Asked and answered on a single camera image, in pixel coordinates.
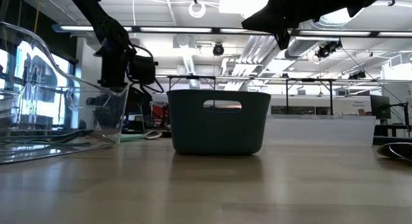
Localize clear plastic bin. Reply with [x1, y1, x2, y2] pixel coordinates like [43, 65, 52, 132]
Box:
[0, 21, 130, 165]

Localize teal-handled steel spoon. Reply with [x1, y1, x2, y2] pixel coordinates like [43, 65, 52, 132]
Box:
[376, 142, 412, 160]
[120, 130, 164, 142]

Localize tall black rack frame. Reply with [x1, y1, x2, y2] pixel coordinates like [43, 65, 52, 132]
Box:
[285, 77, 334, 116]

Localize yellow hanging cable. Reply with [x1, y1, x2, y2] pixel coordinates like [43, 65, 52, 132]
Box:
[33, 0, 42, 34]

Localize dark teal plastic bin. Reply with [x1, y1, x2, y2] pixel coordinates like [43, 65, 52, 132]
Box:
[166, 89, 272, 156]

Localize low black rack frame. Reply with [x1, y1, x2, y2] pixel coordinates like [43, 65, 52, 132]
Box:
[167, 74, 217, 91]

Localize black background desk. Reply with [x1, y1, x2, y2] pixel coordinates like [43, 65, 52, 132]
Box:
[372, 124, 412, 146]

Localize white hanging ring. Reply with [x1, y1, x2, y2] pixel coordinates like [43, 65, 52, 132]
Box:
[188, 0, 207, 19]

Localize black round ceiling camera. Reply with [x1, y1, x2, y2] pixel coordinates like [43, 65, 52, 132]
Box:
[212, 42, 225, 57]

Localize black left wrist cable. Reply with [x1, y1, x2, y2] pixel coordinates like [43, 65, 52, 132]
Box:
[124, 43, 165, 95]

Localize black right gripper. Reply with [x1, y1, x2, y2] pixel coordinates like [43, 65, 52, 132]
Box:
[241, 0, 323, 51]

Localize black computer monitor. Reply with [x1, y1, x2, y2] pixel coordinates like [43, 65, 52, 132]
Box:
[370, 95, 392, 120]

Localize black rig bar with lights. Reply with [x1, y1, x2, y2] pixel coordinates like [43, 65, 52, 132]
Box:
[51, 23, 412, 39]

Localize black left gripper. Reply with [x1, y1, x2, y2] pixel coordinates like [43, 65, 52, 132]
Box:
[93, 88, 128, 128]

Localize black ceiling camera cluster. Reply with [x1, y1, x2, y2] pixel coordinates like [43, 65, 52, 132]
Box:
[314, 39, 343, 60]

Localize silver ventilation duct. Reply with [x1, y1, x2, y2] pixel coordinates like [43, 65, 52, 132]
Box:
[284, 19, 355, 60]

